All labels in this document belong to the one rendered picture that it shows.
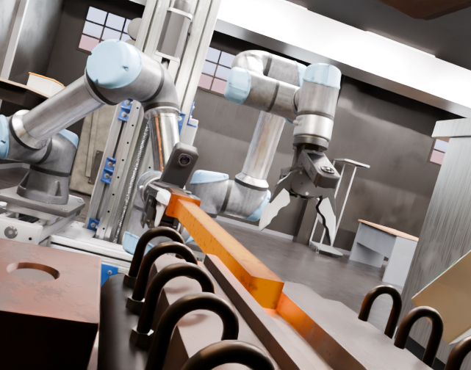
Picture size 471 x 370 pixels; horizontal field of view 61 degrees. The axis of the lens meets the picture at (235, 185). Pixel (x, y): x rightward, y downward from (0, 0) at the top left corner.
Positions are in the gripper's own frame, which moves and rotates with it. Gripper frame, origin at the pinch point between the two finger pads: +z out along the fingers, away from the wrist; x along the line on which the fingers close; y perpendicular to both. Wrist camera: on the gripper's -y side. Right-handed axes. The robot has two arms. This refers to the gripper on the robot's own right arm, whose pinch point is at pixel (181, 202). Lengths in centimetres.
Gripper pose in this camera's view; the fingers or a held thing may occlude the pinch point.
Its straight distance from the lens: 62.9
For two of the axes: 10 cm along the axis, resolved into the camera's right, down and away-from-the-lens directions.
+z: 3.0, 1.3, -9.4
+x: -9.1, -2.6, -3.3
